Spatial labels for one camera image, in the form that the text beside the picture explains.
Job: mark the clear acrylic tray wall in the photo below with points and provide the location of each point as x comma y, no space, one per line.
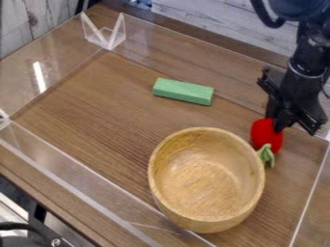
95,205

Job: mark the green rectangular block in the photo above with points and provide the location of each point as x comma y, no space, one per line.
183,91

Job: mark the clear acrylic corner bracket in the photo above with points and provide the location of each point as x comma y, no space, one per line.
107,38

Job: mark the red plush strawberry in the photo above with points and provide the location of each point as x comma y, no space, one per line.
266,141

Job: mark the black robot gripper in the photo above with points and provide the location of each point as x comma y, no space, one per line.
294,98

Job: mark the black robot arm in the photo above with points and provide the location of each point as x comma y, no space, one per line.
310,58

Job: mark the black metal table bracket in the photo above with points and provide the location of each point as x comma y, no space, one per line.
36,220

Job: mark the wooden bowl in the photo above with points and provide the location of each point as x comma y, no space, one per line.
207,179

